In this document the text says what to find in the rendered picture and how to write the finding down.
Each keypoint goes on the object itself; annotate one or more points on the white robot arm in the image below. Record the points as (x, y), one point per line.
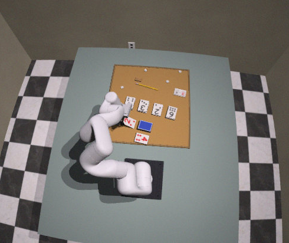
(132, 179)

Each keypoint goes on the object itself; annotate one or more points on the dark blue card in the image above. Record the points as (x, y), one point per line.
(145, 125)

